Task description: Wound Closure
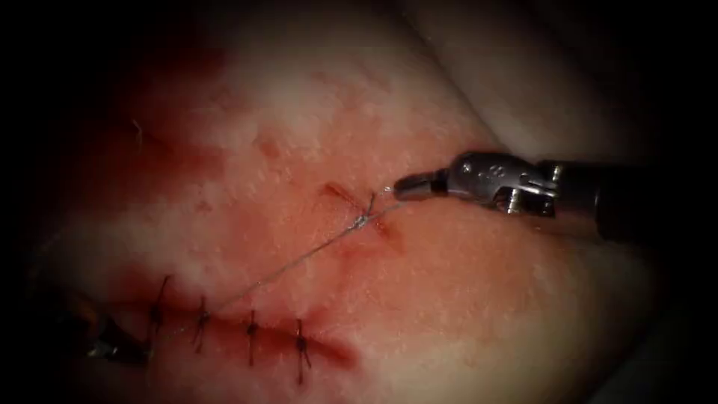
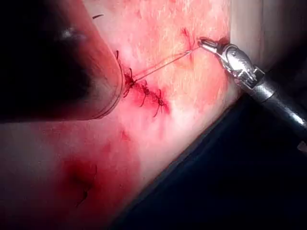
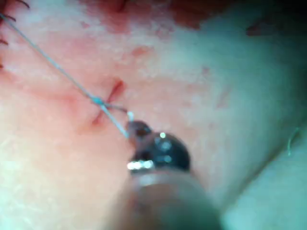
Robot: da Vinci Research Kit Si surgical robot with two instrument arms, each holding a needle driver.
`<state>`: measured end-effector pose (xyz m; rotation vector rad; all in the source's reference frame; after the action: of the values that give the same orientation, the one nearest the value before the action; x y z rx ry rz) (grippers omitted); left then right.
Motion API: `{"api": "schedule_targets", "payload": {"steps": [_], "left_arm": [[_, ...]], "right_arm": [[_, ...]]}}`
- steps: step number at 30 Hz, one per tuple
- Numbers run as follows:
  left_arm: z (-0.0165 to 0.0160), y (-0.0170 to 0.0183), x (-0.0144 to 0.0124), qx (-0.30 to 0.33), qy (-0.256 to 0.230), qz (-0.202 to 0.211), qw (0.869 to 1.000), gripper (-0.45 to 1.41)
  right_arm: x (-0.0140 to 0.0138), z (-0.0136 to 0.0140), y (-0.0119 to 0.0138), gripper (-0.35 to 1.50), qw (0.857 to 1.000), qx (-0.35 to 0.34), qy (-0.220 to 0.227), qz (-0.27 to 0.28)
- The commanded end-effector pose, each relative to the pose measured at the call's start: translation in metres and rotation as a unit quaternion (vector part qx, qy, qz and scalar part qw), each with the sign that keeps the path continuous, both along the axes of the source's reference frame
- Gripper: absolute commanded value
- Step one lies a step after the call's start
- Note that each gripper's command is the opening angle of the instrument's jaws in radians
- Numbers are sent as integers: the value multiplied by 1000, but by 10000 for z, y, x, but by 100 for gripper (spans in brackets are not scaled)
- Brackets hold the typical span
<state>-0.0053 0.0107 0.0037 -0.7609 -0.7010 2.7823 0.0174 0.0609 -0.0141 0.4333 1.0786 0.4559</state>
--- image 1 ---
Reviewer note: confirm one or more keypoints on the right arm needle driver jaw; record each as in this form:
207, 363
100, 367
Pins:
421, 186

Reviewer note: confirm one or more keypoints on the left arm needle driver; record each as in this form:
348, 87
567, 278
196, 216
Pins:
90, 334

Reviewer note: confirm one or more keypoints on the right arm needle driver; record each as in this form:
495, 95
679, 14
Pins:
493, 177

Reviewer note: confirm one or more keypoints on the left arm needle driver jaw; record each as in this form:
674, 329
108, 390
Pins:
126, 349

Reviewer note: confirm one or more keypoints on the blue thread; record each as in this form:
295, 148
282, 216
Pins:
303, 257

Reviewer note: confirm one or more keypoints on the dark right arm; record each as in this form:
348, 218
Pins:
617, 196

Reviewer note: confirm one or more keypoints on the tissue pad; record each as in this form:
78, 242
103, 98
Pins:
336, 140

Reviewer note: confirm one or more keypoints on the black stitching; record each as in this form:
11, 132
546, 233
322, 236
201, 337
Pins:
302, 345

